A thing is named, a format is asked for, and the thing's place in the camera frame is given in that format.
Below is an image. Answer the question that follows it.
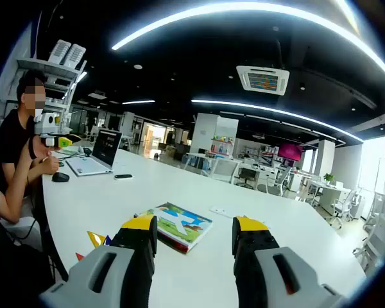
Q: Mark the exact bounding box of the illustrated pattern sheet board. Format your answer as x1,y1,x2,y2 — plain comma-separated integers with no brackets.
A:
134,201,214,255

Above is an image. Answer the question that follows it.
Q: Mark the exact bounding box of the white stool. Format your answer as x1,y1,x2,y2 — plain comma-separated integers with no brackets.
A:
0,216,43,253

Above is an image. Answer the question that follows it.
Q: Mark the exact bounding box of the white storage shelf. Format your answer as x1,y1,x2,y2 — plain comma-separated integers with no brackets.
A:
15,57,87,135

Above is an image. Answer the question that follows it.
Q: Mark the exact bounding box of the large yellow triangle tangram piece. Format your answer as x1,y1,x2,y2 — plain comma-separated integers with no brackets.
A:
87,230,107,249

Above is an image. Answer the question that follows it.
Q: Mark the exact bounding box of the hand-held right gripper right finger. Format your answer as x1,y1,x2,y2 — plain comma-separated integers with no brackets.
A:
232,215,344,308

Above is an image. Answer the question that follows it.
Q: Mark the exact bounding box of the stack of white trays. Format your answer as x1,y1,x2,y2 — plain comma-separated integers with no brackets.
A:
47,39,87,68

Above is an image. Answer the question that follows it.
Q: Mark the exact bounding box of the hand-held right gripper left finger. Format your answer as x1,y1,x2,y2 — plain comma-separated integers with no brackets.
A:
40,214,158,308

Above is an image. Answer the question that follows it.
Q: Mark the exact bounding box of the long curved ceiling light strip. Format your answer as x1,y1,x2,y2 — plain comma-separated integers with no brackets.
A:
111,1,385,86

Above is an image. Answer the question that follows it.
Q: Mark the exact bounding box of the white mesh office chair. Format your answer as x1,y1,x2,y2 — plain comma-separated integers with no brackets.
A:
210,158,241,184

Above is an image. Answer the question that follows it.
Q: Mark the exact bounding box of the ceiling air conditioner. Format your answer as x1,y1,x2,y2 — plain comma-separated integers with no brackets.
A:
235,65,290,96

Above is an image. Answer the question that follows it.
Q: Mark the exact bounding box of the silver laptop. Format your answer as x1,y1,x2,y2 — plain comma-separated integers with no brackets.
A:
65,129,123,177

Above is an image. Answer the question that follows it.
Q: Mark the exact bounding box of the pink display screen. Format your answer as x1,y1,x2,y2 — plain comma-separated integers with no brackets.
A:
277,143,304,162

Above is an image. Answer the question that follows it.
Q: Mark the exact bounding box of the black wristband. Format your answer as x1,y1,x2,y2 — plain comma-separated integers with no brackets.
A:
28,136,39,160

